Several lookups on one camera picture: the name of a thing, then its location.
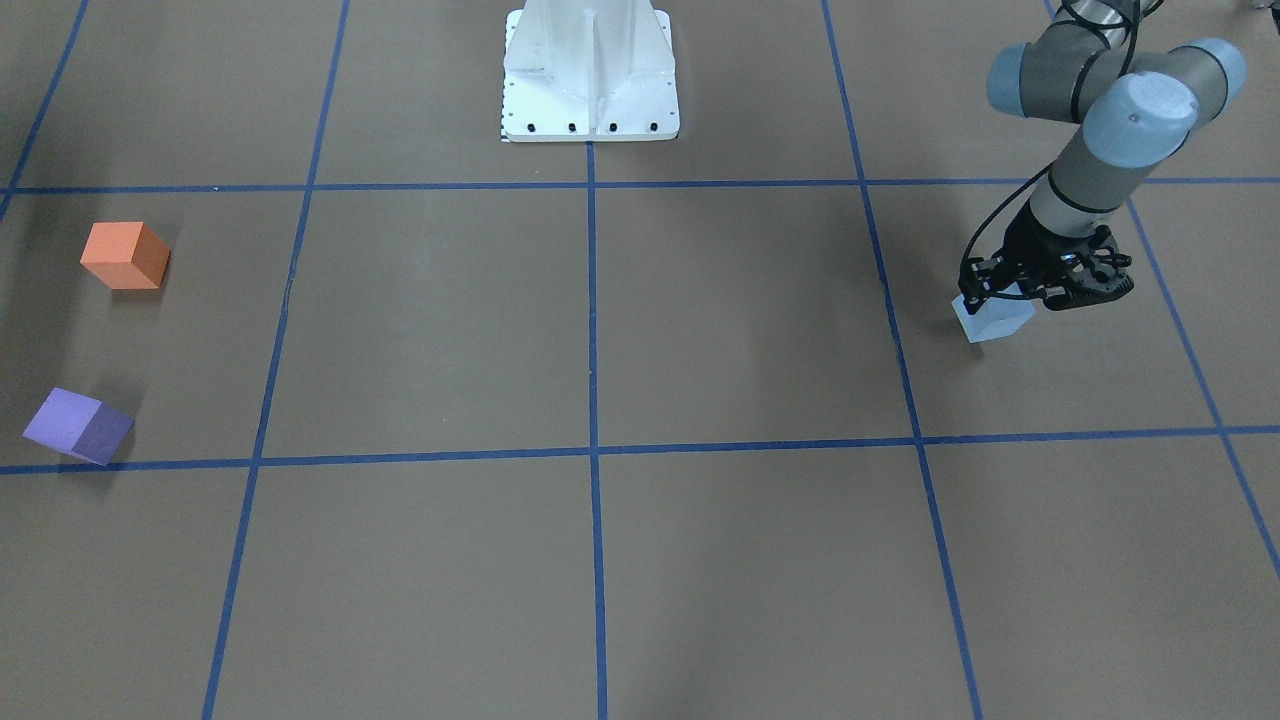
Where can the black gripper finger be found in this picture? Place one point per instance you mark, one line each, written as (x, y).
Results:
(984, 279)

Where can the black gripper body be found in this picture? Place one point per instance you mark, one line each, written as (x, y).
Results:
(1029, 244)

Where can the light blue foam block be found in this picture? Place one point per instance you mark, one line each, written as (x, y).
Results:
(995, 318)

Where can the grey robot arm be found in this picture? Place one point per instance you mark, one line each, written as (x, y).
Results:
(1131, 112)

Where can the orange foam block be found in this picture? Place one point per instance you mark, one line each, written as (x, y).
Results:
(126, 255)

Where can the purple foam block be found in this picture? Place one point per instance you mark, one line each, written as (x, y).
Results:
(79, 426)

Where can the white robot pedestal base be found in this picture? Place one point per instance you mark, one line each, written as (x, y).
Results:
(589, 71)

